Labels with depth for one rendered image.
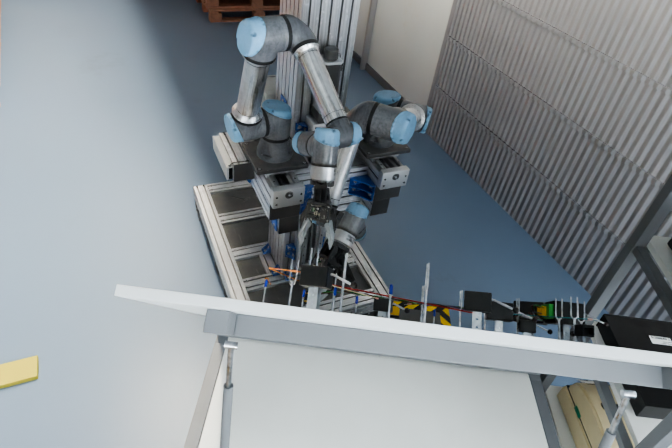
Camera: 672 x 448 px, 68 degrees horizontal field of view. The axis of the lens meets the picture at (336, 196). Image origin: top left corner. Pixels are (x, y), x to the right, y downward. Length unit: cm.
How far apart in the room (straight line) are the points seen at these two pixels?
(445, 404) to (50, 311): 218
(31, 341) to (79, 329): 22
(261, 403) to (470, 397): 71
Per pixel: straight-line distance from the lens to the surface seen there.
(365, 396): 181
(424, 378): 190
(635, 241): 170
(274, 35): 166
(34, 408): 286
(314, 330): 98
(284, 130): 201
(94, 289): 323
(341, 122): 160
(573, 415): 214
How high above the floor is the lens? 234
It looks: 38 degrees down
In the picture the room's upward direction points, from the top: 9 degrees clockwise
